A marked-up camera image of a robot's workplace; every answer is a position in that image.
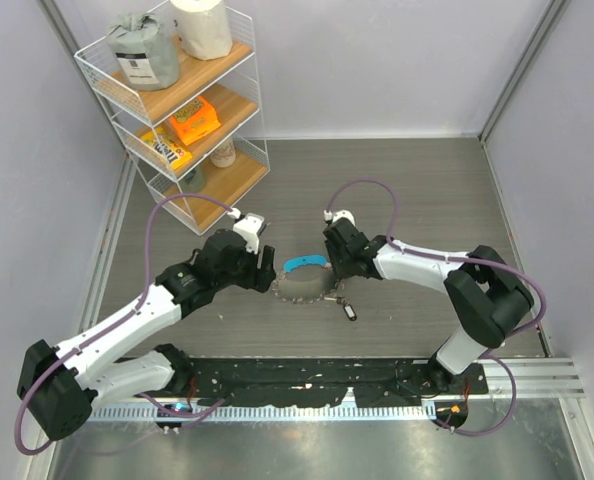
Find grey wrapped paper roll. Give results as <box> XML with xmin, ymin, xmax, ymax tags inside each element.
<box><xmin>107</xmin><ymin>13</ymin><xmax>180</xmax><ymax>91</ymax></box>

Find metal key organizer blue handle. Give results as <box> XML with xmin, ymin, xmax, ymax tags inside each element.
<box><xmin>270</xmin><ymin>253</ymin><xmax>349</xmax><ymax>306</ymax></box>

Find white patterned cup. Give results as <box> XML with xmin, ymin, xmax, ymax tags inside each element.
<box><xmin>210</xmin><ymin>138</ymin><xmax>236</xmax><ymax>168</ymax></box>

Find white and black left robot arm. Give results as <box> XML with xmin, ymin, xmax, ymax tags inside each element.
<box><xmin>15</xmin><ymin>214</ymin><xmax>276</xmax><ymax>441</ymax></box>

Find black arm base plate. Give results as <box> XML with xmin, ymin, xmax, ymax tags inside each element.
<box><xmin>148</xmin><ymin>358</ymin><xmax>489</xmax><ymax>408</ymax></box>

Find grey green cup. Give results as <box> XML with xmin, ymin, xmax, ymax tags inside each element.
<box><xmin>179</xmin><ymin>165</ymin><xmax>206</xmax><ymax>193</ymax></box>

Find orange snack box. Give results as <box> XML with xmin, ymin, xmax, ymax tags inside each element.
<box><xmin>167</xmin><ymin>96</ymin><xmax>221</xmax><ymax>146</ymax></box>

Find silver key with black tag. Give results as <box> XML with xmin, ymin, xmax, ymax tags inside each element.
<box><xmin>324</xmin><ymin>296</ymin><xmax>358</xmax><ymax>321</ymax></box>

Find white paper towel roll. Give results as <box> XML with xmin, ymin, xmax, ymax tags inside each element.
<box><xmin>171</xmin><ymin>0</ymin><xmax>233</xmax><ymax>61</ymax></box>

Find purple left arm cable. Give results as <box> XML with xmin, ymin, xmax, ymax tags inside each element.
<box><xmin>15</xmin><ymin>193</ymin><xmax>243</xmax><ymax>455</ymax></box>

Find white slotted cable duct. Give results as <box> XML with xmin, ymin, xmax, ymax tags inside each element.
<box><xmin>89</xmin><ymin>401</ymin><xmax>436</xmax><ymax>423</ymax></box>

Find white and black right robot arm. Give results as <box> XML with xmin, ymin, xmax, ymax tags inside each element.
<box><xmin>323</xmin><ymin>213</ymin><xmax>534</xmax><ymax>394</ymax></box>

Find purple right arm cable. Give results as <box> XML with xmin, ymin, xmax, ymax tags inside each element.
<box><xmin>325</xmin><ymin>179</ymin><xmax>549</xmax><ymax>440</ymax></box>

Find white wire wooden shelf rack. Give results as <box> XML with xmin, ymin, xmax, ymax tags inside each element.
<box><xmin>75</xmin><ymin>1</ymin><xmax>269</xmax><ymax>234</ymax></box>

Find yellow candy bag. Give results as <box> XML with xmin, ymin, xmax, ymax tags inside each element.
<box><xmin>140</xmin><ymin>126</ymin><xmax>193</xmax><ymax>172</ymax></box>

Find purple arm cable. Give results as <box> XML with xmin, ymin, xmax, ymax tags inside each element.
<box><xmin>15</xmin><ymin>193</ymin><xmax>243</xmax><ymax>455</ymax></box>
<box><xmin>325</xmin><ymin>179</ymin><xmax>549</xmax><ymax>440</ymax></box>

